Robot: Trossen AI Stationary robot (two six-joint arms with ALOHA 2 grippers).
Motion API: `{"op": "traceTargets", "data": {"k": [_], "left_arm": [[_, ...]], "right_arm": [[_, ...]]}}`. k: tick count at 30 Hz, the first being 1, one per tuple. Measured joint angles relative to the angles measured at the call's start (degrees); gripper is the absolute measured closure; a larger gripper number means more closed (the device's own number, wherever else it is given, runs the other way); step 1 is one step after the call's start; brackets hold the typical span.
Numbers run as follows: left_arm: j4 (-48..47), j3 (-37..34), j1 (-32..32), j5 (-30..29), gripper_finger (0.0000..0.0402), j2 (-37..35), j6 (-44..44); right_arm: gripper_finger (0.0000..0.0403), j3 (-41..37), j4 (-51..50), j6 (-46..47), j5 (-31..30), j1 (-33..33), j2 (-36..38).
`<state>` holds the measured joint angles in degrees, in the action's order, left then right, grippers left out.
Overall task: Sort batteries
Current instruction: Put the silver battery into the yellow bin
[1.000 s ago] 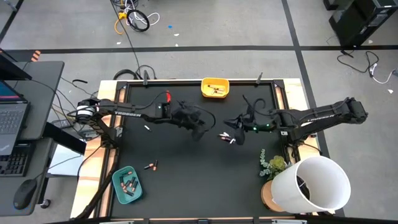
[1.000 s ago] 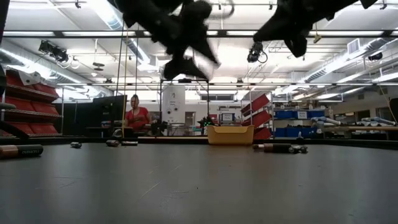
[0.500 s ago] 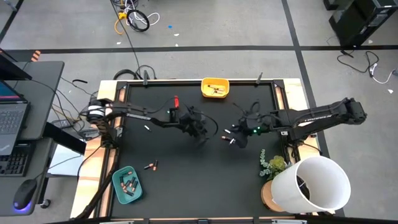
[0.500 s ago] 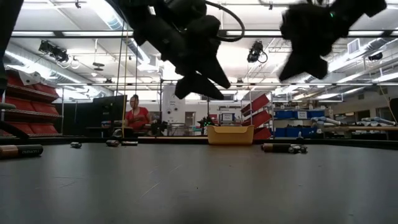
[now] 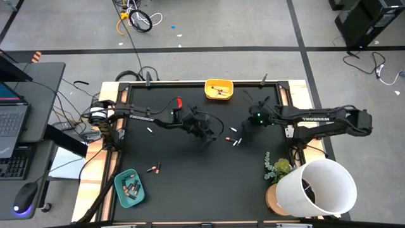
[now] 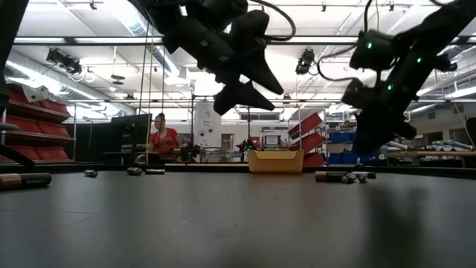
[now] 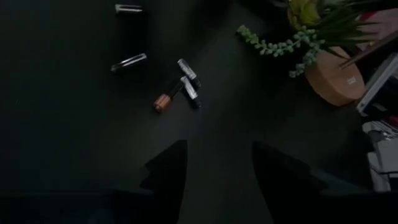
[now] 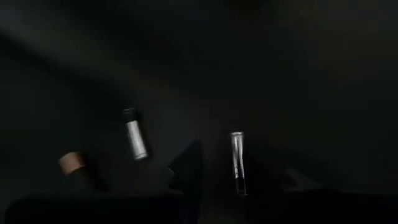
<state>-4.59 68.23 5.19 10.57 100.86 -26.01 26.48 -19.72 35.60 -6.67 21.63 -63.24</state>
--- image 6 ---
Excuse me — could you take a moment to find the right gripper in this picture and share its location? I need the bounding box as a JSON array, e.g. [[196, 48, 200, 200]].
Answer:
[[341, 36, 437, 156]]

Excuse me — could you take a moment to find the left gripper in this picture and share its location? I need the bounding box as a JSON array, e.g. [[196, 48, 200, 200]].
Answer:
[[162, 14, 286, 117]]

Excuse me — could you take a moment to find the white material roll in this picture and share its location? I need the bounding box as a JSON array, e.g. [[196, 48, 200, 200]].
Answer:
[[431, 139, 475, 152], [386, 139, 409, 152]]

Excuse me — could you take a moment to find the blue storage bin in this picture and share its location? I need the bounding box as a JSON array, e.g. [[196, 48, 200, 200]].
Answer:
[[327, 130, 356, 144], [327, 151, 380, 166]]

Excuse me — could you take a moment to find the white cylindrical tank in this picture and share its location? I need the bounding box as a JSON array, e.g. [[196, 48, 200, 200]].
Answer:
[[193, 102, 223, 148]]

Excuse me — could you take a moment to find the copper-top black Duracell battery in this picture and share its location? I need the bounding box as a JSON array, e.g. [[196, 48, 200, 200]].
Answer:
[[315, 170, 350, 183], [0, 172, 53, 191]]

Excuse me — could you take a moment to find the light wooden table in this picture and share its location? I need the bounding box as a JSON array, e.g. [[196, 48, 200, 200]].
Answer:
[[384, 150, 476, 158]]

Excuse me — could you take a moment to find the red tilted bin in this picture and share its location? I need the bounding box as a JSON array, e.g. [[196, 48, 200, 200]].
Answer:
[[288, 111, 324, 137], [292, 131, 325, 153], [303, 151, 325, 168]]

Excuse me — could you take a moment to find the yellow plastic bin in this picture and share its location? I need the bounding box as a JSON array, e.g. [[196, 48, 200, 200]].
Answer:
[[247, 149, 305, 174]]

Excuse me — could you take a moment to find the person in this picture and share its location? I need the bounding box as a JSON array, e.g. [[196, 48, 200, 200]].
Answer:
[[149, 112, 182, 157]]

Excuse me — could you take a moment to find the black monitor screen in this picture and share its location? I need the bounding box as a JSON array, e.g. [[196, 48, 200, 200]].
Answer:
[[110, 113, 152, 147]]

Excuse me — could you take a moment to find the black ceiling spotlight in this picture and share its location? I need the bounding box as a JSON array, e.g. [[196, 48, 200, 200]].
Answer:
[[45, 47, 83, 76]]

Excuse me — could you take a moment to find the red shelf bin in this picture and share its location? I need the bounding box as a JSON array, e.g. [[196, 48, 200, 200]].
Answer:
[[7, 84, 42, 109], [0, 115, 40, 134], [36, 121, 74, 138], [35, 147, 71, 162], [0, 145, 37, 162], [39, 99, 71, 117]]

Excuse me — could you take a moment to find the metal shelf rack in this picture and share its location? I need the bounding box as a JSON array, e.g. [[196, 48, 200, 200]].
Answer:
[[0, 80, 77, 165]]

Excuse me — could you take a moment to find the black diagonal strut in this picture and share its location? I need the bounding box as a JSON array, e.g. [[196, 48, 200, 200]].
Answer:
[[0, 143, 37, 169]]

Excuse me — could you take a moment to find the black ceiling camera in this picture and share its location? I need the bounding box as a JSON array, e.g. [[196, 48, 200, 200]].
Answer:
[[295, 48, 316, 76]]

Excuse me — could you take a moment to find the thin black frame stand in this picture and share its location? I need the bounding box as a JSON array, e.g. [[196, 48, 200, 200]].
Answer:
[[190, 94, 251, 164]]

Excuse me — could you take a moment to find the black right camera cable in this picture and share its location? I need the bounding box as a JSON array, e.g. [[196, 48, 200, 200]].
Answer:
[[315, 0, 373, 83]]

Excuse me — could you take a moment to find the black camera cable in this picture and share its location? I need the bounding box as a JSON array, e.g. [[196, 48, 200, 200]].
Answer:
[[315, 0, 373, 83], [247, 0, 298, 42]]

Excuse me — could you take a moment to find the black left camera cable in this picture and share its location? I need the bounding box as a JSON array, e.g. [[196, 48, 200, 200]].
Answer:
[[247, 0, 298, 42]]

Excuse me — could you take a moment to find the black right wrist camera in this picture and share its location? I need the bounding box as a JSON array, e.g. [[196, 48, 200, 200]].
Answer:
[[349, 29, 397, 71]]

